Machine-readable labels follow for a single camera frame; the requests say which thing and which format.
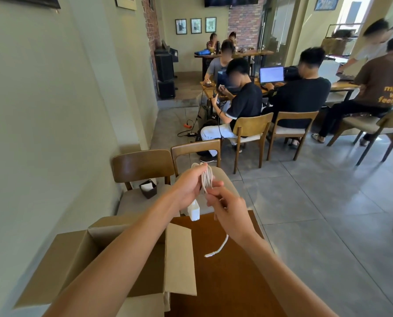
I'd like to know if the dark wooden high table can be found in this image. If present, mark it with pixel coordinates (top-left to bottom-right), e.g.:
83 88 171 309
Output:
194 49 275 80

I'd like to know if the black bag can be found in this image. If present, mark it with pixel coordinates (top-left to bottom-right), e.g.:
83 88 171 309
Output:
284 65 301 81

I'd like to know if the open cardboard box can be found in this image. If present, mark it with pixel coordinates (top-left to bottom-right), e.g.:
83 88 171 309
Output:
13 213 197 317

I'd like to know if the black backpack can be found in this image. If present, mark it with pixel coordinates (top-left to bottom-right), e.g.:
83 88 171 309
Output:
196 118 221 143

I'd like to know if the blue framed wall picture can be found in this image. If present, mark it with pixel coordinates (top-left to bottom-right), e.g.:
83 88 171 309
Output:
314 0 341 11

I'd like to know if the dark open laptop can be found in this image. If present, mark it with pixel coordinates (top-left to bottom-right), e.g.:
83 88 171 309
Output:
216 70 240 95

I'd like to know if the dark brown wooden chair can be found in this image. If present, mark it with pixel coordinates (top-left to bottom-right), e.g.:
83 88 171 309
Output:
112 149 181 217

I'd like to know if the large black speaker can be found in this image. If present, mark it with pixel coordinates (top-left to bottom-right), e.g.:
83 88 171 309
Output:
154 52 175 82

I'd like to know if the metal rack with baskets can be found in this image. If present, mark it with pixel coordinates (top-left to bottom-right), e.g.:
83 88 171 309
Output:
321 22 366 57

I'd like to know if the white power adapter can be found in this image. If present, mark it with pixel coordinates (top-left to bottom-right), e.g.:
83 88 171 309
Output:
187 199 200 222

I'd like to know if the person's left forearm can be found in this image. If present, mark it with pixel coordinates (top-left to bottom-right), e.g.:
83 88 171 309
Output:
42 194 181 317

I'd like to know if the person's left hand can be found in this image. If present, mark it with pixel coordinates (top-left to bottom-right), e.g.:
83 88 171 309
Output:
169 163 224 212

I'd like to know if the long wooden table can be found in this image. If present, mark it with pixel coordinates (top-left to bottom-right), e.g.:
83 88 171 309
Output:
199 80 361 120

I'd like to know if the brown tissue holder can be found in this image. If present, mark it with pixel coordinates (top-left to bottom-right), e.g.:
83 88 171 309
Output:
138 179 158 199

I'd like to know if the person's right forearm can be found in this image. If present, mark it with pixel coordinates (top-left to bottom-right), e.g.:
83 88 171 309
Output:
239 234 339 317

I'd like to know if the person's right hand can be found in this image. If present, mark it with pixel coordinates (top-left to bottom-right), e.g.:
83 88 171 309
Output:
205 186 262 243

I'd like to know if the light framed wall picture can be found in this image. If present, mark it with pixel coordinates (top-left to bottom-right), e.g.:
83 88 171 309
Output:
114 0 138 11

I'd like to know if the white braided cable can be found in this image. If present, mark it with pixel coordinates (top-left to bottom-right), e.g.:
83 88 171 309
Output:
191 162 229 258

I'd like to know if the small black speaker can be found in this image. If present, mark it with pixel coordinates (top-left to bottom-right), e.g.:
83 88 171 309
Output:
157 80 176 100

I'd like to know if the wooden chair with beige seat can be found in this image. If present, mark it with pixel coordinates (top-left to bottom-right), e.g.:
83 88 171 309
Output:
327 109 393 166
231 112 274 174
170 139 240 216
266 111 319 161

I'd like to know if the wall television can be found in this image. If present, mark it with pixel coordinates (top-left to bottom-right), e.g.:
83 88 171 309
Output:
204 0 260 8

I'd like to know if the open laptop with lit screen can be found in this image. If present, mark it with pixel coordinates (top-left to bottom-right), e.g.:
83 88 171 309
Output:
259 66 285 90

